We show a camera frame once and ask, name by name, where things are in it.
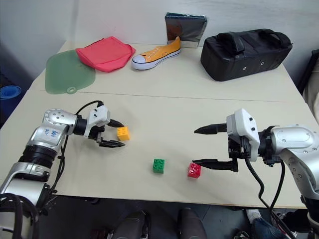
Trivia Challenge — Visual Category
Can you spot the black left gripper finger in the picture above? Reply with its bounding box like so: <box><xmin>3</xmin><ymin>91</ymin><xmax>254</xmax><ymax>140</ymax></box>
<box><xmin>97</xmin><ymin>138</ymin><xmax>126</xmax><ymax>148</ymax></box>
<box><xmin>104</xmin><ymin>119</ymin><xmax>125</xmax><ymax>129</ymax></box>

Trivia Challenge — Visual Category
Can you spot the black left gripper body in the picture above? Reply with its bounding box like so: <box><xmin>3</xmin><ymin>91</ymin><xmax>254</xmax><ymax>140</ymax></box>
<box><xmin>88</xmin><ymin>124</ymin><xmax>105</xmax><ymax>144</ymax></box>

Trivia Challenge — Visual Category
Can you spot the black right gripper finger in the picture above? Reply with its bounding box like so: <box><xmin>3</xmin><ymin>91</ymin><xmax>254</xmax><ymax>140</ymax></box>
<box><xmin>191</xmin><ymin>158</ymin><xmax>239</xmax><ymax>173</ymax></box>
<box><xmin>194</xmin><ymin>123</ymin><xmax>228</xmax><ymax>135</ymax></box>

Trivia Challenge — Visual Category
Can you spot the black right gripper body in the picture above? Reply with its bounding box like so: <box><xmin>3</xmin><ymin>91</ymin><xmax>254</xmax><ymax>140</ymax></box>
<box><xmin>227</xmin><ymin>135</ymin><xmax>251</xmax><ymax>159</ymax></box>

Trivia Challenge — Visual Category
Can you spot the yellow toy brick cube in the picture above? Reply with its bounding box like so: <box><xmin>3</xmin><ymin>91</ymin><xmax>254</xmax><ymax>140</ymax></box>
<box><xmin>116</xmin><ymin>126</ymin><xmax>131</xmax><ymax>142</ymax></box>

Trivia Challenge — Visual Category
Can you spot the red toy brick cube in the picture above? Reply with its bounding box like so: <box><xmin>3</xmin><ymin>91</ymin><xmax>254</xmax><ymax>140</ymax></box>
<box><xmin>187</xmin><ymin>162</ymin><xmax>202</xmax><ymax>179</ymax></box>

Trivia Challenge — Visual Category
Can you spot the green toy brick cube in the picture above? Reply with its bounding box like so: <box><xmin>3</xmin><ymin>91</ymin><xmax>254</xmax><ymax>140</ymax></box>
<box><xmin>152</xmin><ymin>158</ymin><xmax>166</xmax><ymax>175</ymax></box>

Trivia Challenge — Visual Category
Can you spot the white sneaker on floor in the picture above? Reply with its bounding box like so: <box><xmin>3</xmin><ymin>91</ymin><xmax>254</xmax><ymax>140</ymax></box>
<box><xmin>246</xmin><ymin>208</ymin><xmax>262</xmax><ymax>225</ymax></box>

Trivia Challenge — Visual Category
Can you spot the green silicone mat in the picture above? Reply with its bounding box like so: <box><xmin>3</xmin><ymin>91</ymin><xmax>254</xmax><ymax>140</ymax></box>
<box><xmin>44</xmin><ymin>49</ymin><xmax>97</xmax><ymax>95</ymax></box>

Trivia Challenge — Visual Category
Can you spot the red fabric pouch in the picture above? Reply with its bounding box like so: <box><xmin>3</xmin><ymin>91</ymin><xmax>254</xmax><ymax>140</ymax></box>
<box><xmin>75</xmin><ymin>36</ymin><xmax>137</xmax><ymax>73</ymax></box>

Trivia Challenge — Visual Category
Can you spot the yellow canvas sneaker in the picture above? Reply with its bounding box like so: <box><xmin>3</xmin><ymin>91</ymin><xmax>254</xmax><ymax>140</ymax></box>
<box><xmin>131</xmin><ymin>36</ymin><xmax>182</xmax><ymax>70</ymax></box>

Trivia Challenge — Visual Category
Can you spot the black zippered bag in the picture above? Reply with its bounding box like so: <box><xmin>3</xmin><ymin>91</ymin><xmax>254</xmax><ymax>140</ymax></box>
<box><xmin>200</xmin><ymin>29</ymin><xmax>294</xmax><ymax>82</ymax></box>

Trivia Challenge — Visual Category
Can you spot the blue foam roll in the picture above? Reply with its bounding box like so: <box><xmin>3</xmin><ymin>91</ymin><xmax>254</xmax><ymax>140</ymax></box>
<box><xmin>0</xmin><ymin>85</ymin><xmax>23</xmax><ymax>120</ymax></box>

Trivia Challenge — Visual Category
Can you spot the dark chair with beige cushion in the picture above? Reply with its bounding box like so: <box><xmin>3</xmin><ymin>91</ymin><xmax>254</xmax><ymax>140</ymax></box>
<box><xmin>298</xmin><ymin>49</ymin><xmax>319</xmax><ymax>115</ymax></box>

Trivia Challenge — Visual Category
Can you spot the silver foil bag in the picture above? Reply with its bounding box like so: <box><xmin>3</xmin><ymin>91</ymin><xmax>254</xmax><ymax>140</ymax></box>
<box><xmin>164</xmin><ymin>12</ymin><xmax>208</xmax><ymax>48</ymax></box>

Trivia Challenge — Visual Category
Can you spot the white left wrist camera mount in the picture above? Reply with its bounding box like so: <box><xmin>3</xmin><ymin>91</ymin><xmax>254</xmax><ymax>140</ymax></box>
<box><xmin>84</xmin><ymin>106</ymin><xmax>111</xmax><ymax>137</ymax></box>

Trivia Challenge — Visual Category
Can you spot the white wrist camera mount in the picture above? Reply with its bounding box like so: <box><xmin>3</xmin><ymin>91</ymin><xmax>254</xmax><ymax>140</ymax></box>
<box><xmin>226</xmin><ymin>108</ymin><xmax>261</xmax><ymax>162</ymax></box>
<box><xmin>84</xmin><ymin>106</ymin><xmax>111</xmax><ymax>137</ymax></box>

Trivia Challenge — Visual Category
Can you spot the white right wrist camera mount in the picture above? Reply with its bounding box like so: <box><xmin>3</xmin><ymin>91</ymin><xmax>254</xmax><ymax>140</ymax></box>
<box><xmin>226</xmin><ymin>108</ymin><xmax>261</xmax><ymax>162</ymax></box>

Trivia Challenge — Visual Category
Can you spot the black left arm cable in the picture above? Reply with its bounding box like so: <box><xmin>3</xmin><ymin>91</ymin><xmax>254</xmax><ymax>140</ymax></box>
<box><xmin>51</xmin><ymin>100</ymin><xmax>104</xmax><ymax>195</ymax></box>

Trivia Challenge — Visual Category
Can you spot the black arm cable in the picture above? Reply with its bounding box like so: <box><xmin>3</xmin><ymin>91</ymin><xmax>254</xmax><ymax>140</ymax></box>
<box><xmin>244</xmin><ymin>156</ymin><xmax>297</xmax><ymax>239</ymax></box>
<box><xmin>51</xmin><ymin>100</ymin><xmax>104</xmax><ymax>195</ymax></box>

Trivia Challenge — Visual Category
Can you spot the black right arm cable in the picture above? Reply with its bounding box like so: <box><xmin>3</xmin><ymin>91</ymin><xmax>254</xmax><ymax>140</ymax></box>
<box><xmin>244</xmin><ymin>156</ymin><xmax>297</xmax><ymax>239</ymax></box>

